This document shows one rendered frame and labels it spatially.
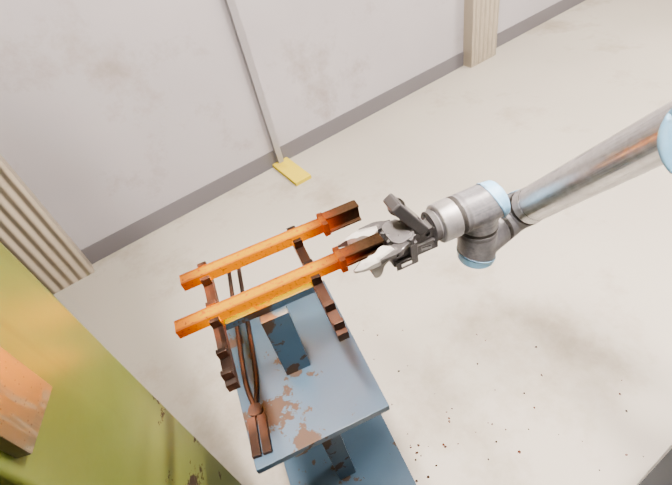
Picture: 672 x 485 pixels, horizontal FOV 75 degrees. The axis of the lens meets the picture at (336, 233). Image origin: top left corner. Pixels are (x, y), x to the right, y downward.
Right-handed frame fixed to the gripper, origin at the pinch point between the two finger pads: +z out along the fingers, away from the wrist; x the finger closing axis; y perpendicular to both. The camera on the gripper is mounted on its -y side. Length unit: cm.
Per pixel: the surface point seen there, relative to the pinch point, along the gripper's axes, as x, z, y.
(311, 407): -12.8, 19.5, 26.4
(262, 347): 7.5, 25.3, 26.4
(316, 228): 10.6, 3.3, -0.7
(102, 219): 179, 95, 78
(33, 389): -18, 49, -20
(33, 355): -12, 50, -19
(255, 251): 11.1, 17.5, -0.8
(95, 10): 191, 44, -21
